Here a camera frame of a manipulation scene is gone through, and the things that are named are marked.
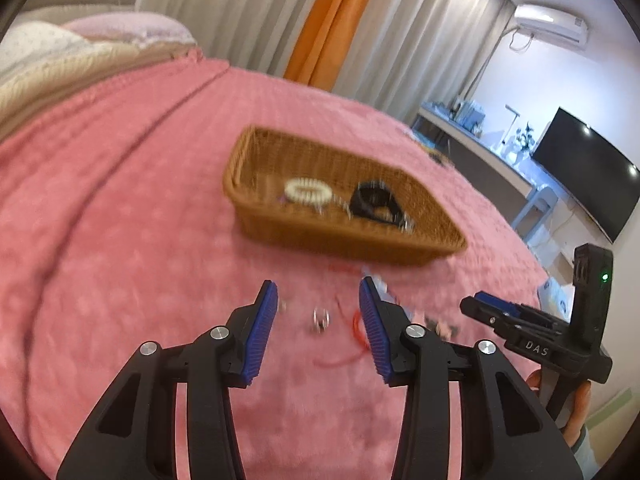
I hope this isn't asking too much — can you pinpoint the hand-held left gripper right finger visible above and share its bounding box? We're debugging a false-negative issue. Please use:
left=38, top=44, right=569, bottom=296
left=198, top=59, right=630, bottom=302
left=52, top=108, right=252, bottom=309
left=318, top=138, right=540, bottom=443
left=359, top=276, right=584, bottom=480

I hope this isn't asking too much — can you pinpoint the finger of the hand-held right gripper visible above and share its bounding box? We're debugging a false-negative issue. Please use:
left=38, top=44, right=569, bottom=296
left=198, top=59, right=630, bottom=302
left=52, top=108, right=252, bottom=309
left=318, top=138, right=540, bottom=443
left=459, top=291, right=523, bottom=335
left=517, top=303, right=571, bottom=333

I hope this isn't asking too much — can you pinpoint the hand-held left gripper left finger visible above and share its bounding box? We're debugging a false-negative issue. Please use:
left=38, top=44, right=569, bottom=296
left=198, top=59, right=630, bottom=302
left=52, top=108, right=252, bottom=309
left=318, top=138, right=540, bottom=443
left=56, top=280, right=279, bottom=480

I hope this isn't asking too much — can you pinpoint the brown wicker basket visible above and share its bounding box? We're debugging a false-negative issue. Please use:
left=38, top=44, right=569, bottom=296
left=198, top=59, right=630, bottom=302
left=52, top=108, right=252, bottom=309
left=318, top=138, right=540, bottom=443
left=222, top=125, right=469, bottom=267

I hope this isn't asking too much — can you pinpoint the person's right forearm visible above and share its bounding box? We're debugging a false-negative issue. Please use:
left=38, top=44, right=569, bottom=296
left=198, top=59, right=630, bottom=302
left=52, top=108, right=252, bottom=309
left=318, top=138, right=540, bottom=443
left=570, top=426, right=610, bottom=480

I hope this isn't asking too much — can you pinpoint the person's right hand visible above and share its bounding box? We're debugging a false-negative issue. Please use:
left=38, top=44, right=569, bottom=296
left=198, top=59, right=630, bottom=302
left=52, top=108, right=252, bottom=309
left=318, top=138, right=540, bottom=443
left=526, top=369, right=592, bottom=443

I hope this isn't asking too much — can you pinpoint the pale blue chair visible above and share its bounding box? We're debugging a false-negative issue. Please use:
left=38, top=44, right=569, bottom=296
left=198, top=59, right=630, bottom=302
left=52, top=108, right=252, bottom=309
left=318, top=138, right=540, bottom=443
left=514, top=185, right=559, bottom=242

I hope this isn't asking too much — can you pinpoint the grey desk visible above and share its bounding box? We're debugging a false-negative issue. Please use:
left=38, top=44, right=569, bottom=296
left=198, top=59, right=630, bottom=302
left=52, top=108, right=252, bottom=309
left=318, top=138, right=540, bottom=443
left=412, top=101, right=556, bottom=213

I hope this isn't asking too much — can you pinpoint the black television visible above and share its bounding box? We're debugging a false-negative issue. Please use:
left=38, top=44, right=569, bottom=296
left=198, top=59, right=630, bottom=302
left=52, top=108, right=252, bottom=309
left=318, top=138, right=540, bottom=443
left=531, top=106, right=640, bottom=244

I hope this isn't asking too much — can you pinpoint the pink blanket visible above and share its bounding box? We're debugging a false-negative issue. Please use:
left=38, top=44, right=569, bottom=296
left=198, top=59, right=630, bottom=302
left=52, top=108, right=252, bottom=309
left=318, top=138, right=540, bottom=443
left=0, top=57, right=557, bottom=480

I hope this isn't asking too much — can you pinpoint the small potted plant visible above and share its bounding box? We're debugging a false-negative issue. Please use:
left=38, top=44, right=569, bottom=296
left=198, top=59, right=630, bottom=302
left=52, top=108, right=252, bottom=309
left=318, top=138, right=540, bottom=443
left=515, top=121, right=539, bottom=155

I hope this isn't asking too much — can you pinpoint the white desk lamp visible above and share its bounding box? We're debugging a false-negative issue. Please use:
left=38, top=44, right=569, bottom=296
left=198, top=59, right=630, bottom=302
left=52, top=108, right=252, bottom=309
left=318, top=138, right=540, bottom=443
left=501, top=103, right=524, bottom=147

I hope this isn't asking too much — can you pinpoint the grey curtain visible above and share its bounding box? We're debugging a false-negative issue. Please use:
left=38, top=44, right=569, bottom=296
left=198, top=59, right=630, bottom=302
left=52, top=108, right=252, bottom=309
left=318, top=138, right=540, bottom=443
left=136, top=0, right=335, bottom=78
left=331, top=0, right=517, bottom=126

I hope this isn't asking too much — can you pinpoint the white air conditioner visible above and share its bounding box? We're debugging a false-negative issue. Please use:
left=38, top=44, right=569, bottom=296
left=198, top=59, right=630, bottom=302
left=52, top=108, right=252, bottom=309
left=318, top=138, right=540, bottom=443
left=513, top=4, right=590, bottom=51

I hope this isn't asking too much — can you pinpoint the orange curtain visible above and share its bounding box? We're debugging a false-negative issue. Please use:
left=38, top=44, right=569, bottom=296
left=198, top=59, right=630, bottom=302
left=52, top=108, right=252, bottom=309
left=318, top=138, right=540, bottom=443
left=284, top=0, right=392, bottom=92

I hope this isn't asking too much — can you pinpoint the beige quilt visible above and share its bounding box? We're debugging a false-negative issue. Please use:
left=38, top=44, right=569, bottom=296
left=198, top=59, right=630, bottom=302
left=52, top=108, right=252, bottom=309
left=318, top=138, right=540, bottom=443
left=0, top=40, right=204, bottom=128

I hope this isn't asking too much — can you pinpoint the pink pillow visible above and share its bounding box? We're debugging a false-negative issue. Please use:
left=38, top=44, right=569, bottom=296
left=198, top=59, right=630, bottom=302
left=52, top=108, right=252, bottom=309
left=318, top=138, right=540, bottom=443
left=60, top=11, right=197, bottom=47

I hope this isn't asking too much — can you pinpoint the white dotted quilt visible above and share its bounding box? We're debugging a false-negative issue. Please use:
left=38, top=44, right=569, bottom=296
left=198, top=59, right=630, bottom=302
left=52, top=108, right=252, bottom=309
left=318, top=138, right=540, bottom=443
left=0, top=22, right=97, bottom=83

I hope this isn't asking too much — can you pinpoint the silver chain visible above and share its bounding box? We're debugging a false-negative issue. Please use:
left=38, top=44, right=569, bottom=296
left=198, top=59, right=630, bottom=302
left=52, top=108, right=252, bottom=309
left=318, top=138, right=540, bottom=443
left=312, top=199, right=352, bottom=220

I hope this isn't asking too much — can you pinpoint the white bead bracelet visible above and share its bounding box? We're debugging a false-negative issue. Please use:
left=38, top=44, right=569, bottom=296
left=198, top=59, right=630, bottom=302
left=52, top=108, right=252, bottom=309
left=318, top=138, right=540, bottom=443
left=283, top=178, right=332, bottom=207

